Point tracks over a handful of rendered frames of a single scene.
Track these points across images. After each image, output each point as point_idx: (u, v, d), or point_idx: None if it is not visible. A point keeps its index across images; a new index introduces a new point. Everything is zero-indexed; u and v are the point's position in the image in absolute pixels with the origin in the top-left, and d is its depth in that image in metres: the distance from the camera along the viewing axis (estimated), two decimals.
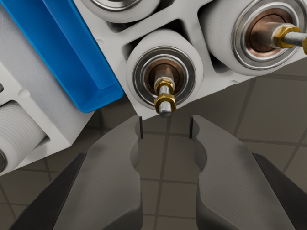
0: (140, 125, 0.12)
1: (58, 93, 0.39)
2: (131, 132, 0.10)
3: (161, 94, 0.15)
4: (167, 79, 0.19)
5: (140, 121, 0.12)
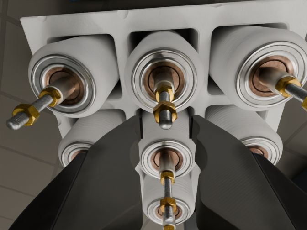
0: (140, 125, 0.12)
1: None
2: (131, 132, 0.10)
3: (37, 115, 0.16)
4: (59, 101, 0.20)
5: (140, 121, 0.12)
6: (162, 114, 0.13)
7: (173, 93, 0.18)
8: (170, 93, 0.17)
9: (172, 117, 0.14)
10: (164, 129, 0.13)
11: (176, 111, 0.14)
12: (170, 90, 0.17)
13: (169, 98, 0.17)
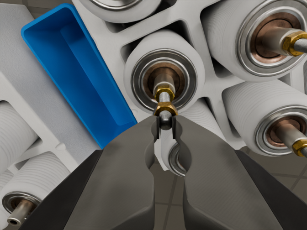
0: (156, 125, 0.12)
1: (85, 137, 0.43)
2: (147, 132, 0.10)
3: None
4: None
5: (157, 121, 0.11)
6: (159, 122, 0.14)
7: (165, 86, 0.17)
8: (162, 91, 0.17)
9: (169, 110, 0.14)
10: (171, 127, 0.13)
11: (165, 103, 0.14)
12: (158, 91, 0.17)
13: (165, 94, 0.17)
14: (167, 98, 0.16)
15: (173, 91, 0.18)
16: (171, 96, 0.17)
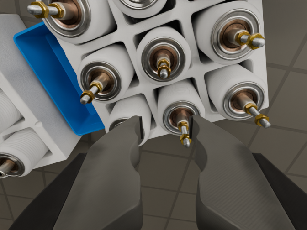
0: (140, 125, 0.12)
1: (60, 120, 0.55)
2: (131, 132, 0.10)
3: None
4: None
5: (140, 121, 0.12)
6: (84, 102, 0.27)
7: (91, 84, 0.30)
8: (91, 87, 0.30)
9: (84, 94, 0.27)
10: (85, 100, 0.26)
11: (82, 92, 0.27)
12: (89, 88, 0.30)
13: (91, 87, 0.30)
14: (91, 88, 0.29)
15: (97, 82, 0.30)
16: (96, 86, 0.30)
